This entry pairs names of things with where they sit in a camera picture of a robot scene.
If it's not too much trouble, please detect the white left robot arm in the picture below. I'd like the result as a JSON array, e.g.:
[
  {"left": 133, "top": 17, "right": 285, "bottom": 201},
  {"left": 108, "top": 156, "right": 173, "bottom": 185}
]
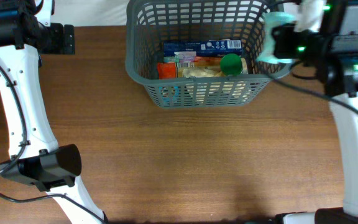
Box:
[{"left": 0, "top": 0, "right": 108, "bottom": 223}]

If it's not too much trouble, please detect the beige paper bag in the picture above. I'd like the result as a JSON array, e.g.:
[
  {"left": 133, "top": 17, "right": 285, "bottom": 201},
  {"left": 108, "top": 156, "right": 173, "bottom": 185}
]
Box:
[{"left": 181, "top": 65, "right": 249, "bottom": 106}]

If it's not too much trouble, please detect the grey plastic lattice basket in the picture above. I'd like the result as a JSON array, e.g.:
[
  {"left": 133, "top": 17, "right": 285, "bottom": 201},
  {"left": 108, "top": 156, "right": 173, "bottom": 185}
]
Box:
[{"left": 126, "top": 0, "right": 290, "bottom": 108}]

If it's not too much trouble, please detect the green-lidded jar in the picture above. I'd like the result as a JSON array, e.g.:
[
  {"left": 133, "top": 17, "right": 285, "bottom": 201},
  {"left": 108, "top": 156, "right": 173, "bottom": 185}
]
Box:
[{"left": 220, "top": 54, "right": 248, "bottom": 76}]

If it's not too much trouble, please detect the orange pasta packet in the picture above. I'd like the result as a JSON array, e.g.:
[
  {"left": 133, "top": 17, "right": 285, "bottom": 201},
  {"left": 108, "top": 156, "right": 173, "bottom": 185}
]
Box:
[{"left": 157, "top": 57, "right": 225, "bottom": 79}]

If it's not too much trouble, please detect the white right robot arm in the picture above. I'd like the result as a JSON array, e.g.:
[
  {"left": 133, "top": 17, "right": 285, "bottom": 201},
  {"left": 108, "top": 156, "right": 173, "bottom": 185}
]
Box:
[{"left": 265, "top": 1, "right": 358, "bottom": 223}]

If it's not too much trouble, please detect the white green wipes pack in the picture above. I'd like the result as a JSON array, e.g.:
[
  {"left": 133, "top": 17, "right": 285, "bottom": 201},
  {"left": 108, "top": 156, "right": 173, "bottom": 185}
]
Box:
[{"left": 256, "top": 12, "right": 295, "bottom": 64}]

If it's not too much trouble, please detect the silver tin can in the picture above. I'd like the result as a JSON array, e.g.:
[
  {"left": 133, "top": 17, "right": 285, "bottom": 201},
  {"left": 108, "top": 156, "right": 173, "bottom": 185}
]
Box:
[{"left": 158, "top": 86, "right": 180, "bottom": 106}]

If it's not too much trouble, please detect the blue tissue box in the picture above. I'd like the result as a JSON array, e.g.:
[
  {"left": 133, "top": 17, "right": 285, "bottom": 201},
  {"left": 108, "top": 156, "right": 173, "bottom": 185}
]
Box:
[{"left": 163, "top": 39, "right": 243, "bottom": 63}]

